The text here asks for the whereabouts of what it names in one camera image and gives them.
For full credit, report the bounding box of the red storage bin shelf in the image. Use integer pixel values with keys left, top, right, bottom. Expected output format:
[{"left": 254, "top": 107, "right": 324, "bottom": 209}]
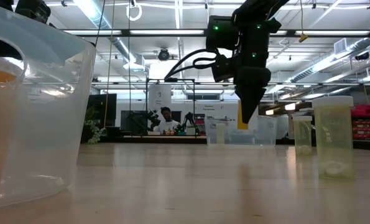
[{"left": 351, "top": 104, "right": 370, "bottom": 141}]

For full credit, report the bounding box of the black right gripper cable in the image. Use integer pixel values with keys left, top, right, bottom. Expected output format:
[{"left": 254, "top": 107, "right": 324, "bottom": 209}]
[{"left": 164, "top": 48, "right": 218, "bottom": 80}]

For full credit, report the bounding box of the silver ceiling duct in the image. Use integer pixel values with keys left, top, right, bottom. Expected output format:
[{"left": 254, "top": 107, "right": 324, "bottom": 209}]
[{"left": 73, "top": 0, "right": 139, "bottom": 65}]

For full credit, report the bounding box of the small orange pill bottle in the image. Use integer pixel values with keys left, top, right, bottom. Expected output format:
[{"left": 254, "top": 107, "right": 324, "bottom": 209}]
[{"left": 236, "top": 98, "right": 250, "bottom": 131}]

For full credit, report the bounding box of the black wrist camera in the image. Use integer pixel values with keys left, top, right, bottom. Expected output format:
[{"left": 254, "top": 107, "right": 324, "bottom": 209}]
[
  {"left": 210, "top": 54, "right": 237, "bottom": 83},
  {"left": 15, "top": 0, "right": 52, "bottom": 24}
]

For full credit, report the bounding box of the black hanging cable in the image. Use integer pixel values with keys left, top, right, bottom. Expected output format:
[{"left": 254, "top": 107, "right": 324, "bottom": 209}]
[
  {"left": 127, "top": 0, "right": 131, "bottom": 111},
  {"left": 94, "top": 0, "right": 106, "bottom": 47}
]

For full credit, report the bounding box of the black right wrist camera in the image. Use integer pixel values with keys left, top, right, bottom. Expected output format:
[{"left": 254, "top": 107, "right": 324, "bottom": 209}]
[{"left": 210, "top": 54, "right": 237, "bottom": 83}]

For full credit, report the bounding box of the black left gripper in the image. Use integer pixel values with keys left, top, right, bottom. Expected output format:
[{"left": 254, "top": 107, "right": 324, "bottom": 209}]
[{"left": 0, "top": 35, "right": 24, "bottom": 60}]

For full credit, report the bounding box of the person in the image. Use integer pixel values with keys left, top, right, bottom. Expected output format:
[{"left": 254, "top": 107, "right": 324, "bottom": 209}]
[{"left": 153, "top": 106, "right": 181, "bottom": 135}]

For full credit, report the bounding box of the round black rig camera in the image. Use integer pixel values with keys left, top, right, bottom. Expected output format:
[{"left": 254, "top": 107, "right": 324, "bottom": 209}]
[{"left": 157, "top": 47, "right": 171, "bottom": 62}]

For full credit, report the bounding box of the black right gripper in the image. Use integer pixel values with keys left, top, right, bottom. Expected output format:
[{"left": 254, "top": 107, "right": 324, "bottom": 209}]
[{"left": 233, "top": 39, "right": 272, "bottom": 124}]

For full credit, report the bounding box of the black monitor panel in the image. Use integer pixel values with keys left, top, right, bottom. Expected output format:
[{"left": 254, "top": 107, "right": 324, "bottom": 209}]
[{"left": 88, "top": 93, "right": 118, "bottom": 128}]

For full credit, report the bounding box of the large clear plastic bin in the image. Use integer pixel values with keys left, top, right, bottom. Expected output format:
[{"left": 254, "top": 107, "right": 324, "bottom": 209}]
[{"left": 0, "top": 2, "right": 98, "bottom": 210}]

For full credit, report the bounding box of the white poster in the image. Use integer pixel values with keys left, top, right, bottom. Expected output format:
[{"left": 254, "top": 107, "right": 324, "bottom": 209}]
[{"left": 149, "top": 84, "right": 172, "bottom": 110}]

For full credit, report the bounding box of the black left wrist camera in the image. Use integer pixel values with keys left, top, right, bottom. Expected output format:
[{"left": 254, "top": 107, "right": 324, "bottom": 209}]
[{"left": 15, "top": 0, "right": 52, "bottom": 24}]

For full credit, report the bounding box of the green succulent potted plant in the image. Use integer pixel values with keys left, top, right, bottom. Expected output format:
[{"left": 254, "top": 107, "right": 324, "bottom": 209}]
[{"left": 83, "top": 107, "right": 108, "bottom": 146}]

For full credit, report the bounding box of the black overhead light bar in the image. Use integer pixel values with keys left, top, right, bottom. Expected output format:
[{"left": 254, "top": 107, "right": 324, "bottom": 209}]
[{"left": 60, "top": 29, "right": 370, "bottom": 37}]

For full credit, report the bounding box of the black background workstation frame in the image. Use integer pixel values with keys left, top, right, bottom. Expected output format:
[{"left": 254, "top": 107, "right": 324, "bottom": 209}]
[{"left": 146, "top": 77, "right": 196, "bottom": 138}]

